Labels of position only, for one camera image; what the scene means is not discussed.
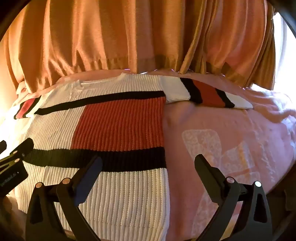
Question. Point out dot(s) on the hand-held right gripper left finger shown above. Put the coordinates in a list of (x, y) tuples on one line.
[(89, 177)]

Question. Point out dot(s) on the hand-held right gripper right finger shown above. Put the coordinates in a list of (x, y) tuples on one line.
[(204, 167)]

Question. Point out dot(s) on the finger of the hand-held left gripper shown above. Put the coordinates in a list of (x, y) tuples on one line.
[(2, 146), (24, 147)]

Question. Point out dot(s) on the white red black knit sweater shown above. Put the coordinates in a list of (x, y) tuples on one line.
[(115, 120)]

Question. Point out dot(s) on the pink printed bed sheet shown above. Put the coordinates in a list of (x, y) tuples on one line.
[(212, 122)]

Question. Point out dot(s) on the orange curtain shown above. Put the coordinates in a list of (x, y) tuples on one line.
[(104, 34)]

